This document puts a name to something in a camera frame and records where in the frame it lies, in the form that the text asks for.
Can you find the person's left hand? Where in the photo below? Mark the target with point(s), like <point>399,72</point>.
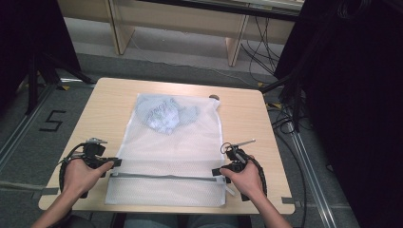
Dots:
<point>80,177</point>

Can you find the black curtain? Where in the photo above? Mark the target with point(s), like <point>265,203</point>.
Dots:
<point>28,34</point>
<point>351,110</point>

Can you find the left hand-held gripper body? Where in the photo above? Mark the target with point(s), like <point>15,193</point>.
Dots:
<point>92,152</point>

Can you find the white mesh laundry bag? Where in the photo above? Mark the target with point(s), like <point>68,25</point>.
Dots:
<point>171,158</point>

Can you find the person's right hand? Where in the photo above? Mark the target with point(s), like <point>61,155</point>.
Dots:
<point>248,182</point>

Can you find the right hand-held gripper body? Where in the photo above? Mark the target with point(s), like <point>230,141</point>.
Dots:
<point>236,160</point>

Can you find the metal floor rail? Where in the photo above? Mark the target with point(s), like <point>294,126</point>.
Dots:
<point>312,177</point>
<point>19,131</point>

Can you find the black tripod stand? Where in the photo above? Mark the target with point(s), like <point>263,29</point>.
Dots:
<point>293,95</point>
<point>44,71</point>

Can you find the pale grey printed garment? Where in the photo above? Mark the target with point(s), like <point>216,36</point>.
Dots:
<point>164,114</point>

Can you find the dark round table grommet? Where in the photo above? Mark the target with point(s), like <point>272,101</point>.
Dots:
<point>214,97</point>

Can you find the grey tape strip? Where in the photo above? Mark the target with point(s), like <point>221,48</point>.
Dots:
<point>290,200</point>
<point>46,192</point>

